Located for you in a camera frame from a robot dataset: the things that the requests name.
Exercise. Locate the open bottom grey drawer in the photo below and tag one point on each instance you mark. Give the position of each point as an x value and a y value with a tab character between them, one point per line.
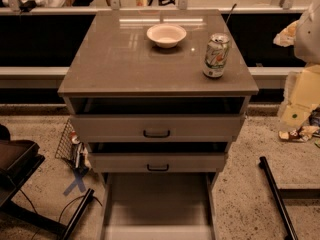
157	206

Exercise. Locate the black bar on floor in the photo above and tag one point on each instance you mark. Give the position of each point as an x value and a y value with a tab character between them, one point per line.
289	228
85	200

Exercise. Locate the black bar on left floor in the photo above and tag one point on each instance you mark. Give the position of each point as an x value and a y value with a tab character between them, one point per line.
85	200

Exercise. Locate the grey drawer cabinet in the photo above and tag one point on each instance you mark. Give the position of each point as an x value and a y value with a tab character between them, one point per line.
118	70

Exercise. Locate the black bar on right floor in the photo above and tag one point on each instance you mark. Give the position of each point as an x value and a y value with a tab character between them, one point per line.
289	228

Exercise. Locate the top grey drawer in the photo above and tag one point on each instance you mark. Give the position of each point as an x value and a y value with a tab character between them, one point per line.
177	128

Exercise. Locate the green 7up soda can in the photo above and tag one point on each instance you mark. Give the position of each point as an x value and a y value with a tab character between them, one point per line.
216	55

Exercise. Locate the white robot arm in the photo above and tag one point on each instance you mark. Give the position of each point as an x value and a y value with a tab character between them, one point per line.
307	40

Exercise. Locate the wire mesh basket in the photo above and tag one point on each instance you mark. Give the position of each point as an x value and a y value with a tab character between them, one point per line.
64	148

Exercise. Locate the snack packet on floor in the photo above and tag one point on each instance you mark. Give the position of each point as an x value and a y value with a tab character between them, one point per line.
302	134

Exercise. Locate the blue tape cross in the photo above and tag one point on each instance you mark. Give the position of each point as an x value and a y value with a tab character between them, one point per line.
77	182

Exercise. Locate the middle grey drawer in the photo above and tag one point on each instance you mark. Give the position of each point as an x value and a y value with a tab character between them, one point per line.
157	162

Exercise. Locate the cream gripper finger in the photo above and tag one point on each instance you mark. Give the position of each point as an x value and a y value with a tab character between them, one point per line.
287	36
301	96

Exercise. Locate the white ceramic bowl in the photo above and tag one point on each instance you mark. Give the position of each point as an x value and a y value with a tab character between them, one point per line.
166	35

